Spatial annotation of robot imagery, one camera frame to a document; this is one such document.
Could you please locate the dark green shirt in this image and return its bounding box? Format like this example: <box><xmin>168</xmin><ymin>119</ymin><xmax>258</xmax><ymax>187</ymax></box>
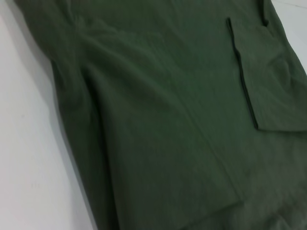
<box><xmin>13</xmin><ymin>0</ymin><xmax>307</xmax><ymax>230</ymax></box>

